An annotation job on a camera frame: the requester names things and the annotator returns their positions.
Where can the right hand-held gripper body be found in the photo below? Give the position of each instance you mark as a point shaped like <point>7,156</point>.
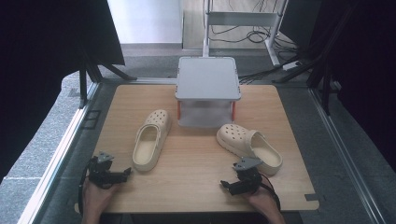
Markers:
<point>249,179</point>

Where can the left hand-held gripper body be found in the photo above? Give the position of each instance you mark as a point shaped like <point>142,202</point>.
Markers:
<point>100,174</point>

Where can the person's left hand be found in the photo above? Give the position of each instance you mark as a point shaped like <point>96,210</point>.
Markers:
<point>97,197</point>

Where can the person's right hand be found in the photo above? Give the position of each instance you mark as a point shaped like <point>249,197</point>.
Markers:
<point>264,200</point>

